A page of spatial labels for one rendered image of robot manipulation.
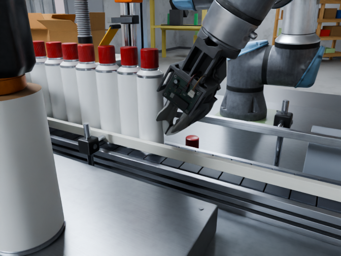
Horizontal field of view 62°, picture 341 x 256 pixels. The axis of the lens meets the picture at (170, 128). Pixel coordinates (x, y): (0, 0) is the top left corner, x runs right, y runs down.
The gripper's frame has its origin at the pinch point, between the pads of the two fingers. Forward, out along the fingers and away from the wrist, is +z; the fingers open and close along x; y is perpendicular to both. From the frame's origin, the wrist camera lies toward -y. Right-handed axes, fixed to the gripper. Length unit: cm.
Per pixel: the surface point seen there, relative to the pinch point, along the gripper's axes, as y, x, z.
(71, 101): 2.6, -21.8, 9.5
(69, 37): -116, -132, 71
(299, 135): -2.5, 18.7, -13.3
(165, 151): 4.6, 2.6, 1.6
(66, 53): 1.9, -27.5, 0.7
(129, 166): 5.5, -1.7, 9.8
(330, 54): -776, 62, 47
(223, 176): 3.5, 13.5, -1.4
